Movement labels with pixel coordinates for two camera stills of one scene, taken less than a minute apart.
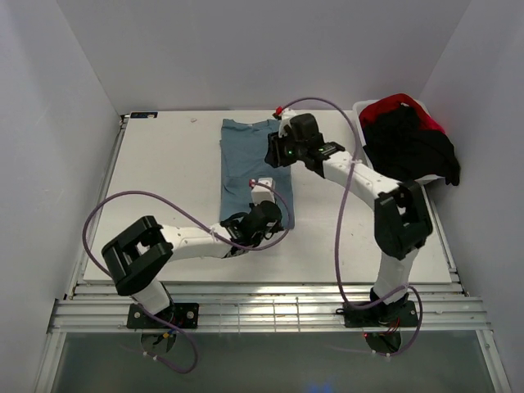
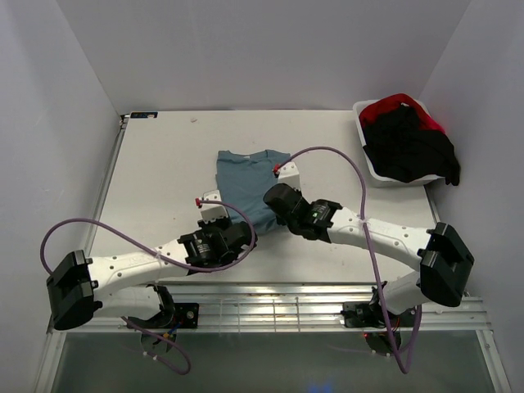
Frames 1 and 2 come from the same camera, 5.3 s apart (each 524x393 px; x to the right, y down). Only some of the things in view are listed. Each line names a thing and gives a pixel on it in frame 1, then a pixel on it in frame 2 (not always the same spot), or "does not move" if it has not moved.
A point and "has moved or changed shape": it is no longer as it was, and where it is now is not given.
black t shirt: (401, 151) does not move
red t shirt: (379, 106) does not move
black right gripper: (274, 157) → (281, 221)
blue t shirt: (243, 147) has moved or changed shape
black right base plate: (382, 313) does not move
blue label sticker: (144, 115) does not move
